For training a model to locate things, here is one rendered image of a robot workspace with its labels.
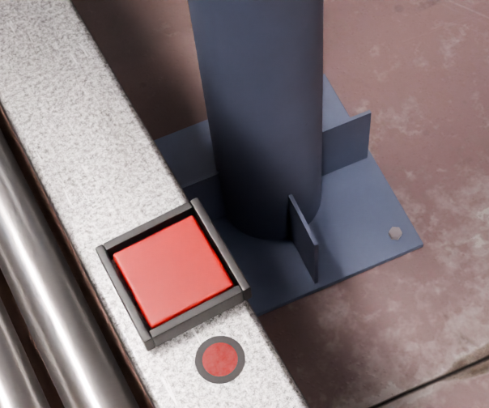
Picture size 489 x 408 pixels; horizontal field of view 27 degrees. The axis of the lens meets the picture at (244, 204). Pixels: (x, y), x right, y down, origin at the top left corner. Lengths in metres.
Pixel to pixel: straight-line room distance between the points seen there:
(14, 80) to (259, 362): 0.29
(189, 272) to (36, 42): 0.24
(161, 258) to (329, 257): 1.02
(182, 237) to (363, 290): 1.01
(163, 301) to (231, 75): 0.68
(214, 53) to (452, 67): 0.71
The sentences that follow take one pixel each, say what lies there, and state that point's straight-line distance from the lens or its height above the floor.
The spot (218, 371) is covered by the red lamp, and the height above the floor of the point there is 0.92.
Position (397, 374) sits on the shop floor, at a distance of 1.61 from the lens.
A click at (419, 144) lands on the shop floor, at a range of 1.80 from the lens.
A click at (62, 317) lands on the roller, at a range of 0.67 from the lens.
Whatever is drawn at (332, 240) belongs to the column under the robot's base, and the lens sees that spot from 1.69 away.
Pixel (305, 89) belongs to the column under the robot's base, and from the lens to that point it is 1.36.
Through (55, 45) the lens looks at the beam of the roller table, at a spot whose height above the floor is 0.91.
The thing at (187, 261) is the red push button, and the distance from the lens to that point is 0.66.
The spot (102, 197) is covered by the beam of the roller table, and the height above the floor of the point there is 0.92.
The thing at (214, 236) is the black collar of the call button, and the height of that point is 0.93.
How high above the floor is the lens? 1.52
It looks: 61 degrees down
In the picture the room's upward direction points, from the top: 7 degrees counter-clockwise
